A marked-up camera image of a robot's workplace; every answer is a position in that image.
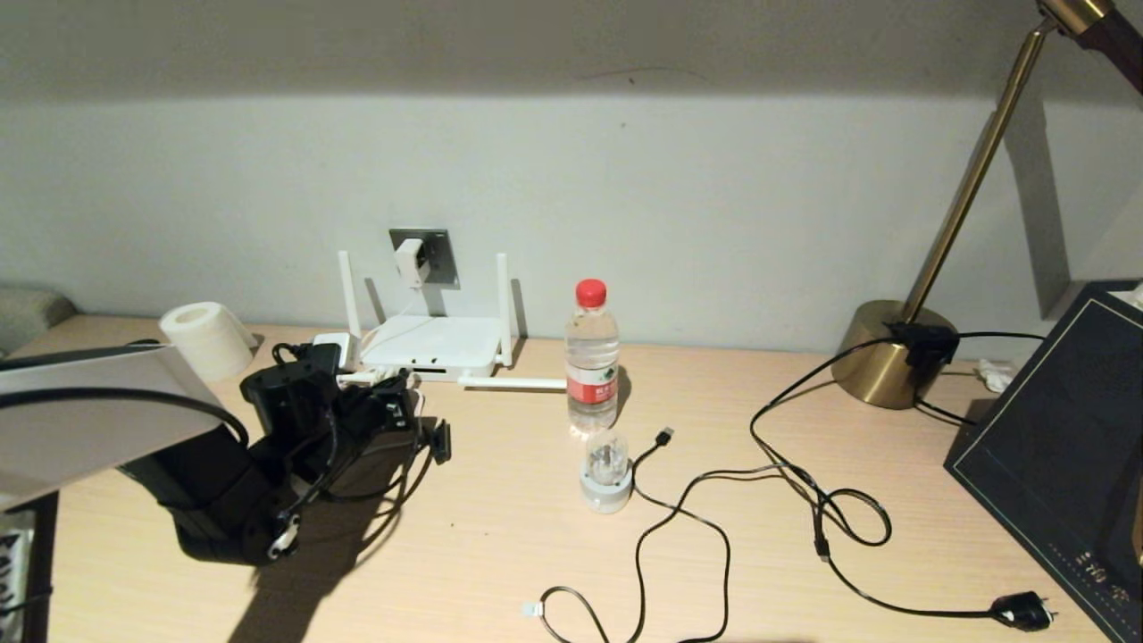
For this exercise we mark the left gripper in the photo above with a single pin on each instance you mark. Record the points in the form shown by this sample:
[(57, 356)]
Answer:
[(379, 429)]

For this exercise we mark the white power adapter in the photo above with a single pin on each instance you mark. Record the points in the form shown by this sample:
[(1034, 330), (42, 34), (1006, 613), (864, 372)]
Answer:
[(409, 259)]

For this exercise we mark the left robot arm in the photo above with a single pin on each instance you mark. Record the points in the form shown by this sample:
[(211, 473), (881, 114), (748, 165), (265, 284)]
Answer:
[(89, 438)]

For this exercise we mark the white wifi router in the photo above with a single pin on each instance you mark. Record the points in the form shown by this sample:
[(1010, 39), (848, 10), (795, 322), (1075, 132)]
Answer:
[(446, 344)]

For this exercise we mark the white power adapter plug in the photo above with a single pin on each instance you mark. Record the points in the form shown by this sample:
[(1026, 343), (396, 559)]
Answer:
[(332, 342)]

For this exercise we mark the small black clip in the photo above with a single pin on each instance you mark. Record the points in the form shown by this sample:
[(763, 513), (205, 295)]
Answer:
[(441, 444)]

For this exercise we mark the white toilet paper roll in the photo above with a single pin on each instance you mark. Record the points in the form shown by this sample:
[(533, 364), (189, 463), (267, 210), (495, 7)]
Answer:
[(210, 344)]

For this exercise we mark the clear water bottle red cap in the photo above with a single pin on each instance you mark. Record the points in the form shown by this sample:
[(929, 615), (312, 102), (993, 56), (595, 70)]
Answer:
[(590, 357)]

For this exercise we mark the small white dome humidifier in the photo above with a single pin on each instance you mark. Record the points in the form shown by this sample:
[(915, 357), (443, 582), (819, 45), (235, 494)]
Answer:
[(607, 487)]

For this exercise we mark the brass desk lamp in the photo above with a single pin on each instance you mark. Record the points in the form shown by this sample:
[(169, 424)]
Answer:
[(880, 366)]

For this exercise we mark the crumpled white tissue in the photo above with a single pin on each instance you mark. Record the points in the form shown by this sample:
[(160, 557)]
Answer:
[(993, 377)]

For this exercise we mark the grey wall socket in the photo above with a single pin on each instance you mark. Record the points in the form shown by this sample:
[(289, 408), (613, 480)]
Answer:
[(442, 259)]

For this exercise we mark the black inline switch box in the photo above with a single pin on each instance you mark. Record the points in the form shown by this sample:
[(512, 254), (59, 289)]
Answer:
[(924, 346)]

